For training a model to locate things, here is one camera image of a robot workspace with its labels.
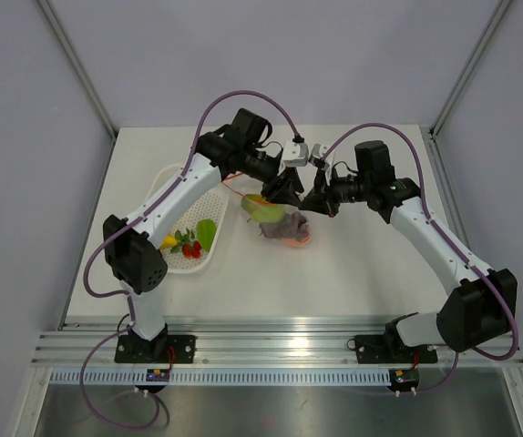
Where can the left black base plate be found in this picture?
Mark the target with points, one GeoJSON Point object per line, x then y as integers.
{"type": "Point", "coordinates": [178, 349]}

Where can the white perforated fruit basket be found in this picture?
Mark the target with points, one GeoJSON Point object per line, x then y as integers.
{"type": "Point", "coordinates": [211, 206]}

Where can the left aluminium frame post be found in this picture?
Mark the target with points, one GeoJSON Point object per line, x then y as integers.
{"type": "Point", "coordinates": [62, 38]}

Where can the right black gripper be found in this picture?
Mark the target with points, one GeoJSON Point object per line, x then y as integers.
{"type": "Point", "coordinates": [323, 198]}

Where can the aluminium rail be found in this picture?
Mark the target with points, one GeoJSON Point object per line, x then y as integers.
{"type": "Point", "coordinates": [283, 342]}
{"type": "Point", "coordinates": [445, 186]}

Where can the orange fruit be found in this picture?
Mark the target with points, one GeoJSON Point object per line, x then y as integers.
{"type": "Point", "coordinates": [297, 243]}

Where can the yellow pear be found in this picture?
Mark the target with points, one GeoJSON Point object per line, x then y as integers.
{"type": "Point", "coordinates": [168, 242]}

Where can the red strawberry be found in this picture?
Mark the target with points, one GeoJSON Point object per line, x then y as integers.
{"type": "Point", "coordinates": [191, 250]}

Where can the controller board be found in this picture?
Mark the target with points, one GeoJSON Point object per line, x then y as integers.
{"type": "Point", "coordinates": [406, 380]}
{"type": "Point", "coordinates": [158, 375]}

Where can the green apple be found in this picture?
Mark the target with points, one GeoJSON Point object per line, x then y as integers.
{"type": "Point", "coordinates": [269, 214]}

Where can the white slotted cable duct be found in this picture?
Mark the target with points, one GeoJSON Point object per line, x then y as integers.
{"type": "Point", "coordinates": [225, 377]}

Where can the aluminium frame post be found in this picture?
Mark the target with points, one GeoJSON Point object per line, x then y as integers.
{"type": "Point", "coordinates": [472, 63]}
{"type": "Point", "coordinates": [62, 38]}

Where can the right controller board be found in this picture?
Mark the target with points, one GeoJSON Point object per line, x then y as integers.
{"type": "Point", "coordinates": [406, 380]}

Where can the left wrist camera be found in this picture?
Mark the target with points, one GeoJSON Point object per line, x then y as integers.
{"type": "Point", "coordinates": [295, 154]}

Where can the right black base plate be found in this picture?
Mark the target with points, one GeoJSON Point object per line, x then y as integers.
{"type": "Point", "coordinates": [372, 349]}

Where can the left controller board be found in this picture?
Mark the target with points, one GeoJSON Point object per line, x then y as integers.
{"type": "Point", "coordinates": [158, 375]}

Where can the aluminium front rail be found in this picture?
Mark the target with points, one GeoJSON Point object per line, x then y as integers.
{"type": "Point", "coordinates": [283, 342]}

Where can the clear zip top bag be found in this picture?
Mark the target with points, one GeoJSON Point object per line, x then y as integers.
{"type": "Point", "coordinates": [238, 185]}

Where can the orange green mango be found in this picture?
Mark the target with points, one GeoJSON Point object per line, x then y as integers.
{"type": "Point", "coordinates": [250, 202]}

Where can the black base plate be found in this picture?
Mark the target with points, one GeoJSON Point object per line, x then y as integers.
{"type": "Point", "coordinates": [178, 349]}
{"type": "Point", "coordinates": [372, 349]}

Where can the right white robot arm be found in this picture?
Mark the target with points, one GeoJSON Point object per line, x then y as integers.
{"type": "Point", "coordinates": [480, 301]}

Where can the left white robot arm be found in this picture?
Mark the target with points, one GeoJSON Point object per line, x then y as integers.
{"type": "Point", "coordinates": [131, 244]}

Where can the right side aluminium rail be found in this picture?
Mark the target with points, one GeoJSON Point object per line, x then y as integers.
{"type": "Point", "coordinates": [445, 186]}

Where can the purple grape bunch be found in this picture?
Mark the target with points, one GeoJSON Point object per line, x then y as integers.
{"type": "Point", "coordinates": [291, 226]}

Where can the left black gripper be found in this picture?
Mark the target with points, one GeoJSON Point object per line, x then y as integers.
{"type": "Point", "coordinates": [283, 188]}

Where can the right aluminium frame post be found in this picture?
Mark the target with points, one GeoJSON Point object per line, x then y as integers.
{"type": "Point", "coordinates": [472, 63]}

